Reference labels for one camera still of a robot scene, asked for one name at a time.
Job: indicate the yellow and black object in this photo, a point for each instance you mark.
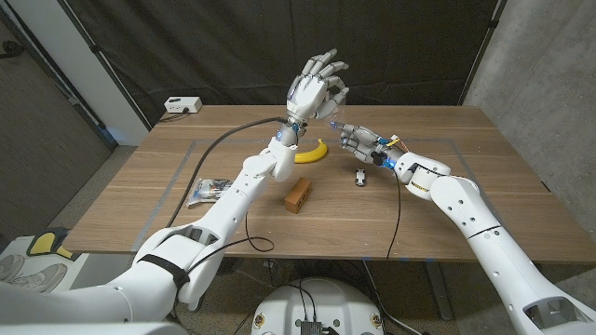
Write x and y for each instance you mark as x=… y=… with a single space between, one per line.
x=44 y=242

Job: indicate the black backdrop stand pole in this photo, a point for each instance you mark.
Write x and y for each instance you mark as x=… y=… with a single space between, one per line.
x=107 y=70
x=479 y=51

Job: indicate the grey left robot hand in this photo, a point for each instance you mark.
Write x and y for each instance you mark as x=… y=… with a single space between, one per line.
x=307 y=95

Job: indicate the brick-coloured toy block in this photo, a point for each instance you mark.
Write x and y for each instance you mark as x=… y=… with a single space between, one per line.
x=298 y=195

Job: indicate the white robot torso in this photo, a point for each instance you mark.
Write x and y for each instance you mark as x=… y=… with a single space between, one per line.
x=321 y=302

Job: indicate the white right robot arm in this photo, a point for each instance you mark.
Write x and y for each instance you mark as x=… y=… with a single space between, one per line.
x=489 y=242

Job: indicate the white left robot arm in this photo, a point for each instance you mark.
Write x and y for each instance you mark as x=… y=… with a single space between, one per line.
x=233 y=205

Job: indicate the white sneaker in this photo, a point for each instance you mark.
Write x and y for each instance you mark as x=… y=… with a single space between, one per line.
x=42 y=279

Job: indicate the yellow toy banana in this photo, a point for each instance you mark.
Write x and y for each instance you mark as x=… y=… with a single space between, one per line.
x=314 y=156

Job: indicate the white flat platform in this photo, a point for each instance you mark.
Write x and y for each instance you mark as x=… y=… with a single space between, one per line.
x=81 y=274

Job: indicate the silver foil packet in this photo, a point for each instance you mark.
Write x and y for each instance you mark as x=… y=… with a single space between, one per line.
x=209 y=188

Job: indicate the black backdrop cloth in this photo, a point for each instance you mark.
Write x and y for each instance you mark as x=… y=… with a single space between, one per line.
x=209 y=46

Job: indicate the small black hub box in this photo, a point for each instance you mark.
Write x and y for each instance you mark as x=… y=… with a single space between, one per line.
x=311 y=327

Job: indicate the white power strip box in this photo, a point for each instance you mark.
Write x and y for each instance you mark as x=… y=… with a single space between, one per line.
x=182 y=104

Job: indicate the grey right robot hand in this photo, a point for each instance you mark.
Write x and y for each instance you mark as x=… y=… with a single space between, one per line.
x=368 y=139

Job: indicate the silver toy car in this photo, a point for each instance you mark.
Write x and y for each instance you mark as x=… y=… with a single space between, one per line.
x=360 y=177

